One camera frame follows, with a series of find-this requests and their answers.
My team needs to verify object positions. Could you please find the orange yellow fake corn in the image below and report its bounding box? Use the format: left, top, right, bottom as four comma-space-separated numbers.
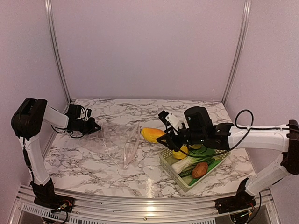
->
141, 127, 165, 143

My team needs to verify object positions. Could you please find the left aluminium frame post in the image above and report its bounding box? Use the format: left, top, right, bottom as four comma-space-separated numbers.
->
44, 0, 71, 103

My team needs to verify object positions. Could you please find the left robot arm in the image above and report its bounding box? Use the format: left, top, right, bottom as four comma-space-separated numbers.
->
11, 98, 101, 208

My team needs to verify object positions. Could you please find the dark green bumpy cucumber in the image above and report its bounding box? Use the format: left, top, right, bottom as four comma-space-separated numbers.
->
179, 158, 215, 177

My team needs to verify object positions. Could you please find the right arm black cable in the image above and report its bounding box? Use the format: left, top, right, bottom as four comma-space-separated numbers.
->
177, 109, 255, 158

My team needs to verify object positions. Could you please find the brown fake potato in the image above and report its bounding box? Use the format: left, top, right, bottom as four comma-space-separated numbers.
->
192, 162, 208, 178

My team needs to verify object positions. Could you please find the dark green fake pepper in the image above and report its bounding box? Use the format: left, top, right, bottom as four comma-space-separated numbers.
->
190, 144, 202, 150

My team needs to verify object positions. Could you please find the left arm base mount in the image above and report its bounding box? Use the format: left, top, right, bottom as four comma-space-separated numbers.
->
34, 195, 75, 213

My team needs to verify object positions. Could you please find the clear zip top bag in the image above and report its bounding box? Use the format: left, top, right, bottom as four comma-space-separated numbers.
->
79, 122, 140, 170

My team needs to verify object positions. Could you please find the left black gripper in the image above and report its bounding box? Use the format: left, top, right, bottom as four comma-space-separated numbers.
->
75, 117, 100, 136

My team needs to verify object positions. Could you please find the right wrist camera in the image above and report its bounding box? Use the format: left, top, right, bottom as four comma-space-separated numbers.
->
158, 111, 186, 131

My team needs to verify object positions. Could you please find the green fake bok choy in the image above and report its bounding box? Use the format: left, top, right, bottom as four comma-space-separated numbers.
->
171, 148, 215, 174

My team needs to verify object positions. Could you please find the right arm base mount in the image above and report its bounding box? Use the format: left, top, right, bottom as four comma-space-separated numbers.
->
215, 196, 256, 214

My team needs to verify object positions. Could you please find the right aluminium frame post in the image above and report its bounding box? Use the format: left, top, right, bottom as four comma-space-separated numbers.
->
221, 0, 252, 105

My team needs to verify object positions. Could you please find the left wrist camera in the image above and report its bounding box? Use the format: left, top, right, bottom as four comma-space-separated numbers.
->
65, 104, 92, 121

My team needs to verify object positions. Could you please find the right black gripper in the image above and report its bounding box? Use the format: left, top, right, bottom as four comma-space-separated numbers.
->
157, 126, 206, 152

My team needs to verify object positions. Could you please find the aluminium frame post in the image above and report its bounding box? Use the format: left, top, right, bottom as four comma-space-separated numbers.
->
44, 0, 71, 103
221, 0, 252, 105

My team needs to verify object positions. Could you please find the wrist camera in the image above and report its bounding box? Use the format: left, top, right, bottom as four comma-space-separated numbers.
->
65, 104, 92, 121
158, 111, 186, 131

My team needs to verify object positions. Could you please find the yellow fake lemon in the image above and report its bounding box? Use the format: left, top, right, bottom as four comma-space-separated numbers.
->
172, 145, 188, 160

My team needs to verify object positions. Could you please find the green fake cucumber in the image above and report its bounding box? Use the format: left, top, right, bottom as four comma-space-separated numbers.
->
188, 159, 221, 186

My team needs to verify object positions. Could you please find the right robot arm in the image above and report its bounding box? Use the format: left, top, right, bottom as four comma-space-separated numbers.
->
157, 106, 299, 209

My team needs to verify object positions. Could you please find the pale green plastic basket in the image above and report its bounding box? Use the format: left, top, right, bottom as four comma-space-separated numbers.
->
159, 145, 230, 192

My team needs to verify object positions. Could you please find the aluminium front rail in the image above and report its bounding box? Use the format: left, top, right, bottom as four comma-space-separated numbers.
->
9, 185, 281, 224

